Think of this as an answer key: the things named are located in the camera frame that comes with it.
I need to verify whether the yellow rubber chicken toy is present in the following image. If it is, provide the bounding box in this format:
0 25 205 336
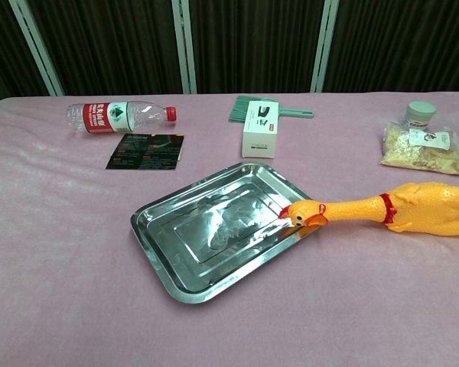
278 181 459 235

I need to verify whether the silver metal tray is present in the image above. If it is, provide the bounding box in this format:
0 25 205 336
129 161 314 305

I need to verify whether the white rectangular carton box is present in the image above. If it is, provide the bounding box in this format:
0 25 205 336
240 99 280 159

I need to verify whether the green plastic comb brush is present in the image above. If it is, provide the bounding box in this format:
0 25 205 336
229 95 314 124

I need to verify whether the black printed leaflet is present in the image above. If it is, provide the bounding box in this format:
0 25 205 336
105 132 186 171

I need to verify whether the clear water bottle red label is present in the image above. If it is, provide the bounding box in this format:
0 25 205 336
65 100 177 135

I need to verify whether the clear bag of dried food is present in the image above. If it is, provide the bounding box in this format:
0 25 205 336
379 122 459 177

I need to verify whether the pink tablecloth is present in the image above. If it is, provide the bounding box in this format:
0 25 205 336
0 91 459 367

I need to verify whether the small white lidded jar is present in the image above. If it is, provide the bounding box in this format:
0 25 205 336
406 101 438 129

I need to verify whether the white screen frame post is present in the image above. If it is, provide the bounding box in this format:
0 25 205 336
171 0 198 95
310 0 340 93
8 0 65 96

